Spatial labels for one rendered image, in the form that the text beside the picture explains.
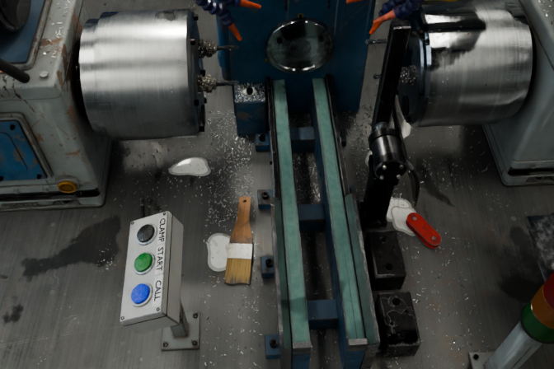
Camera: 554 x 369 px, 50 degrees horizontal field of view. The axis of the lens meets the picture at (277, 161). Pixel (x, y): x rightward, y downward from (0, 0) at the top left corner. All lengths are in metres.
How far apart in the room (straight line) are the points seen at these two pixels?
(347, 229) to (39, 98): 0.59
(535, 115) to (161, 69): 0.70
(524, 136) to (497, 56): 0.21
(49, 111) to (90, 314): 0.39
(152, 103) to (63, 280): 0.40
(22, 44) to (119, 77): 0.17
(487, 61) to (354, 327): 0.52
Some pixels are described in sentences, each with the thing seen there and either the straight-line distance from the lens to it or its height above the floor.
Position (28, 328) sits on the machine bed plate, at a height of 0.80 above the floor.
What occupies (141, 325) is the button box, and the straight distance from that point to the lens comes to 0.90.
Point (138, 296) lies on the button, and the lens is 0.88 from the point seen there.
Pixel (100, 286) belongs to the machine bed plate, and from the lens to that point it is 1.22.
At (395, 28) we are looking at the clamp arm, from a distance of 0.97.
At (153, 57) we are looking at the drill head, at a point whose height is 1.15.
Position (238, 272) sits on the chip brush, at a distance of 1.18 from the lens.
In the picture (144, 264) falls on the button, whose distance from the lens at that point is 0.90.
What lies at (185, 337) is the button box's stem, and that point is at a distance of 1.13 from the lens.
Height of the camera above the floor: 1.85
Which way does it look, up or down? 52 degrees down
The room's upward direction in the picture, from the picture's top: straight up
